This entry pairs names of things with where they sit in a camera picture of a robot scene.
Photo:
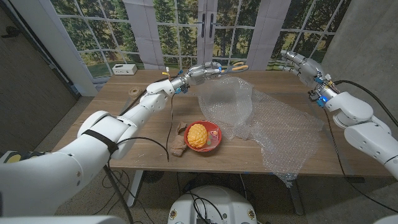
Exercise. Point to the small wrapped candy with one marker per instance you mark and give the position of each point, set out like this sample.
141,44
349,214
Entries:
214,134

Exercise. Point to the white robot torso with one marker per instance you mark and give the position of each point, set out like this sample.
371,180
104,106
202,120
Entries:
236,205

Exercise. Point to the yellow textured toy fruit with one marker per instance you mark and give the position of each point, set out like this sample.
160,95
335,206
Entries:
197,135

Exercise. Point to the grey table leg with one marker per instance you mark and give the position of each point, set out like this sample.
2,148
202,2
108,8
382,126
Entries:
297,199

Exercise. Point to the black round ribbed object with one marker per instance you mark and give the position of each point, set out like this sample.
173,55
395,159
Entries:
152,176

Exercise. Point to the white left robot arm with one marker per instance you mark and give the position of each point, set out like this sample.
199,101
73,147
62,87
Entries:
62,174

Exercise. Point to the crumpled beige cloth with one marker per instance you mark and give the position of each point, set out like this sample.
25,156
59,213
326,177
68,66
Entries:
178,144

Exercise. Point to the clear bubble wrap sheet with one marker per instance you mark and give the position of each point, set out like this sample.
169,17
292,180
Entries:
230,102

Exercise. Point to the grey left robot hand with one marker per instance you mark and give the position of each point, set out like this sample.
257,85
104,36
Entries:
200,73

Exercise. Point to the white table leg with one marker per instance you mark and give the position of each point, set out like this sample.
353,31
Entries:
134,189

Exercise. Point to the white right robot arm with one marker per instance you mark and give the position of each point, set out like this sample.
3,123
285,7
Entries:
367,137

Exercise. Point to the black wall hook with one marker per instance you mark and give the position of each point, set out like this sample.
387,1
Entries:
12,30

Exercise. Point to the printed forest window backdrop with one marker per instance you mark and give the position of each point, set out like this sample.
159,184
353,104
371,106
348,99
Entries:
102,31

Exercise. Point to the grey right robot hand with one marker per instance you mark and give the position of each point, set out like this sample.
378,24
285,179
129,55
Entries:
306,70

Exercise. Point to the brown twine spool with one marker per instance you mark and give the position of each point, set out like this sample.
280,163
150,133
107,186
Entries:
135,92

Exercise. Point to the yellow black foot pedal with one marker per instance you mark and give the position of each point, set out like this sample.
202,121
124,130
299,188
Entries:
14,158

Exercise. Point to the white power strip box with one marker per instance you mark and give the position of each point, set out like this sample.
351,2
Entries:
124,69

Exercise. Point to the red bowl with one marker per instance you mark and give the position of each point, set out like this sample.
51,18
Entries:
216,142

